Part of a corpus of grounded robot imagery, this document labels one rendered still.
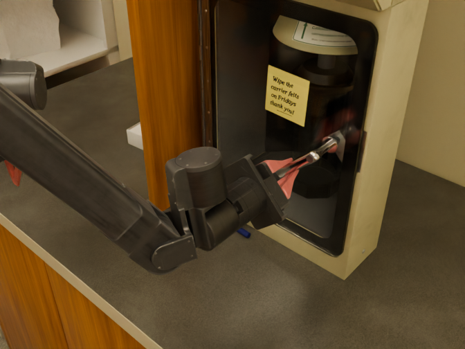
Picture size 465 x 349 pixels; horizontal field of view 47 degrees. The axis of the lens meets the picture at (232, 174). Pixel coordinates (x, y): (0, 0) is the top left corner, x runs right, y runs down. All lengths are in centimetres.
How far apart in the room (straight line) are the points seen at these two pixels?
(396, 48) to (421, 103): 49
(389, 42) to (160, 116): 43
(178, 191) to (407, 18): 37
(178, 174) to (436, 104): 71
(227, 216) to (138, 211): 12
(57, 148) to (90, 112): 87
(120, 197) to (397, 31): 40
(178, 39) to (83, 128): 51
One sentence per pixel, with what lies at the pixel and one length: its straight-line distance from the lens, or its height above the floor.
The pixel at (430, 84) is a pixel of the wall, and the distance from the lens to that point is 121.
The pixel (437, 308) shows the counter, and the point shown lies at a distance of 96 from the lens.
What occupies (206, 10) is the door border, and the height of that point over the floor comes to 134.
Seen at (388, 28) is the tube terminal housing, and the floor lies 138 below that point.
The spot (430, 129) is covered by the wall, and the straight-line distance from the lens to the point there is 125.
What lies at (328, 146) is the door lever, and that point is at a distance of 79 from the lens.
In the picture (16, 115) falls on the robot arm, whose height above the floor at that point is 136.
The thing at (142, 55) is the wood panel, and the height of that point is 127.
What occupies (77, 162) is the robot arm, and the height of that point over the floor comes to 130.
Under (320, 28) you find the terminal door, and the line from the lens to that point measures 75.
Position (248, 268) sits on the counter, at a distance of 96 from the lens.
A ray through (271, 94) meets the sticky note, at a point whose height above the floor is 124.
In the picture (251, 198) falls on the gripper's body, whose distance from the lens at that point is 72.
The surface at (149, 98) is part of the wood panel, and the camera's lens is 94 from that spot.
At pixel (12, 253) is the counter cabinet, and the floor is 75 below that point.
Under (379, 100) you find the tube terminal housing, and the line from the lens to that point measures 76.
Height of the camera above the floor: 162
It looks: 36 degrees down
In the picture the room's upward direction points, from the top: straight up
